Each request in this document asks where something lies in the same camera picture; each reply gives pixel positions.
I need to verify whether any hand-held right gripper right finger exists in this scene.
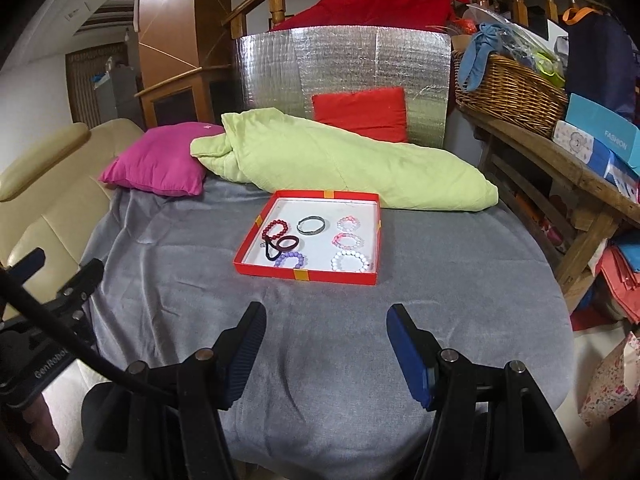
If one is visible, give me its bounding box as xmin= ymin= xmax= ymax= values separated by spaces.
xmin=386 ymin=303 xmax=583 ymax=480

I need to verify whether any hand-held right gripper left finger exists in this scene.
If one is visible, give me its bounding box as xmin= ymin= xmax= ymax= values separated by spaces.
xmin=65 ymin=301 xmax=268 ymax=480

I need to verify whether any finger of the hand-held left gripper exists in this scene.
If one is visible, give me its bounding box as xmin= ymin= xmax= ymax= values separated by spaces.
xmin=7 ymin=249 xmax=47 ymax=287
xmin=45 ymin=259 xmax=106 ymax=322

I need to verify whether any purple bead bracelet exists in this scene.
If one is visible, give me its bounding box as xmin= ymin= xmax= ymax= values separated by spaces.
xmin=274 ymin=251 xmax=308 ymax=270

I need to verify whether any red bead bracelet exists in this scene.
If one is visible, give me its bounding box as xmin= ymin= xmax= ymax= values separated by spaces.
xmin=262 ymin=217 xmax=292 ymax=242

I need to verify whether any red cardboard tray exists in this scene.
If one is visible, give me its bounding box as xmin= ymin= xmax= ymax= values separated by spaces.
xmin=232 ymin=189 xmax=383 ymax=286

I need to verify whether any pink bead bracelet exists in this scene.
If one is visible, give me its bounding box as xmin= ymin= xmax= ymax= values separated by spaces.
xmin=332 ymin=231 xmax=365 ymax=251

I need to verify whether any silver bangle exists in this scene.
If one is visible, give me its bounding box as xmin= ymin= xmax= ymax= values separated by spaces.
xmin=296 ymin=215 xmax=332 ymax=236

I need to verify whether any person's left hand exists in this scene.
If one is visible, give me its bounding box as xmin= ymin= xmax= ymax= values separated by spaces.
xmin=20 ymin=394 xmax=62 ymax=457

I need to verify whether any beige sofa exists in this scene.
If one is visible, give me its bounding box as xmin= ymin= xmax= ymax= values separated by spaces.
xmin=0 ymin=119 xmax=146 ymax=321

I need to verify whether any grey blanket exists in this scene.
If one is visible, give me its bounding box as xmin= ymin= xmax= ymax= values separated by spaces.
xmin=80 ymin=177 xmax=576 ymax=476

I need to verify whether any pink pillow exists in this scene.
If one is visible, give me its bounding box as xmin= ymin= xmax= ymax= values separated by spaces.
xmin=98 ymin=121 xmax=226 ymax=197

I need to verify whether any grey storage cabinet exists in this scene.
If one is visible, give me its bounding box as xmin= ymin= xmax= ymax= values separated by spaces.
xmin=92 ymin=62 xmax=142 ymax=126

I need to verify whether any light green blanket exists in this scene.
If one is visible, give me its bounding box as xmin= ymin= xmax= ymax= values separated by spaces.
xmin=190 ymin=107 xmax=500 ymax=212

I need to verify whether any floral gift bag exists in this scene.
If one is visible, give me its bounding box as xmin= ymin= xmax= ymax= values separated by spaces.
xmin=577 ymin=332 xmax=640 ymax=428

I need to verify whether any wooden table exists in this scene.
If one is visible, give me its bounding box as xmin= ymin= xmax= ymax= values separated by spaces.
xmin=457 ymin=107 xmax=640 ymax=301

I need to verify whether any red cushion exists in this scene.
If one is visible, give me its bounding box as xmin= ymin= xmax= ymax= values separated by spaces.
xmin=311 ymin=86 xmax=410 ymax=145

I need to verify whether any white air conditioner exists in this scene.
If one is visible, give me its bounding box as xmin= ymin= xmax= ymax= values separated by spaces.
xmin=65 ymin=0 xmax=138 ymax=36

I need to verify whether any wooden cabinet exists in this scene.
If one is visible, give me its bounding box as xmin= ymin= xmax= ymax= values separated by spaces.
xmin=132 ymin=0 xmax=233 ymax=128

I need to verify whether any white patterned box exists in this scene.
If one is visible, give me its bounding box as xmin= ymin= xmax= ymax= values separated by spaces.
xmin=552 ymin=120 xmax=640 ymax=198

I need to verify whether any wicker basket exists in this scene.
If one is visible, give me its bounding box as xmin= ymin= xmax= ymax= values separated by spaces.
xmin=452 ymin=52 xmax=568 ymax=138

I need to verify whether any blue cardboard box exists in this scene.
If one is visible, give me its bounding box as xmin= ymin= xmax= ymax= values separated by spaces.
xmin=565 ymin=92 xmax=640 ymax=163

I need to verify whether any blue cloth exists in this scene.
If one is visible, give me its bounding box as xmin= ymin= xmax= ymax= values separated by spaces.
xmin=457 ymin=22 xmax=507 ymax=92

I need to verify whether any silver foil board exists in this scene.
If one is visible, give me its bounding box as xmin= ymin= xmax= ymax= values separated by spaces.
xmin=232 ymin=25 xmax=453 ymax=150

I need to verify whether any wooden stair railing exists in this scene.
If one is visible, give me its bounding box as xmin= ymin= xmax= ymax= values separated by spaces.
xmin=222 ymin=0 xmax=616 ymax=41

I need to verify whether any red cloth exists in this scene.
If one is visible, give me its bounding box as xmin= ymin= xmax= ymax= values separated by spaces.
xmin=270 ymin=0 xmax=471 ymax=33

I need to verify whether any dark navy bag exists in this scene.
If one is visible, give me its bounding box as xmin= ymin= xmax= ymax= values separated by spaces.
xmin=560 ymin=7 xmax=640 ymax=121

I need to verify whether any black cable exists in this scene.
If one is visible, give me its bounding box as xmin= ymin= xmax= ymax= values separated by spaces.
xmin=0 ymin=265 xmax=182 ymax=403

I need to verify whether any black hair tie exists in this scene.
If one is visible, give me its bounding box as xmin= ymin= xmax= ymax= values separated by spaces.
xmin=260 ymin=237 xmax=287 ymax=262

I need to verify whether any white bead bracelet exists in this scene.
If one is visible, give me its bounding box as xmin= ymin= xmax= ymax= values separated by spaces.
xmin=330 ymin=250 xmax=375 ymax=274

